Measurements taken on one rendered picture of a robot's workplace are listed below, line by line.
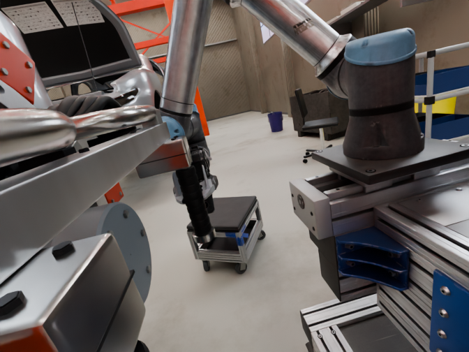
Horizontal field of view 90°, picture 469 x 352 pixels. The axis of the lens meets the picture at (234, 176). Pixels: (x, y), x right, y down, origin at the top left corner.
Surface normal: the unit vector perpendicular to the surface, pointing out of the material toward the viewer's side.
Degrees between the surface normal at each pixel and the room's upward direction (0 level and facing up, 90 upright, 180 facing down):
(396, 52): 88
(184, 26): 92
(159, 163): 90
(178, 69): 93
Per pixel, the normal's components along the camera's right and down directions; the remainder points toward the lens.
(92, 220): -0.17, -0.78
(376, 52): -0.52, 0.33
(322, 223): 0.15, 0.28
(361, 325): -0.22, -0.93
